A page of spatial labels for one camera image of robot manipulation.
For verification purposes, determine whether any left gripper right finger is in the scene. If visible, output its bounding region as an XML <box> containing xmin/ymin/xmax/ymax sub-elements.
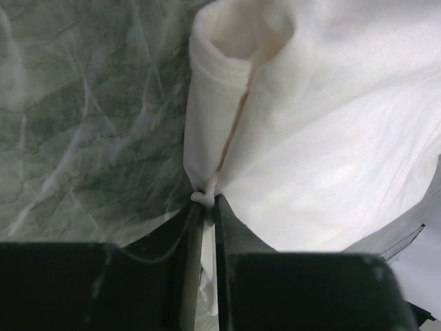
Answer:
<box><xmin>214</xmin><ymin>196</ymin><xmax>418</xmax><ymax>330</ymax></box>

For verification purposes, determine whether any white printed t-shirt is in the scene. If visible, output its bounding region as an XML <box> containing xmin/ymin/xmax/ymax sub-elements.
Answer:
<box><xmin>183</xmin><ymin>0</ymin><xmax>441</xmax><ymax>317</ymax></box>

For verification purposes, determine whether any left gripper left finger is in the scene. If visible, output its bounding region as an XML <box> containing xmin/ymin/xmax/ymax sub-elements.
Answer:
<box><xmin>1</xmin><ymin>203</ymin><xmax>204</xmax><ymax>330</ymax></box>

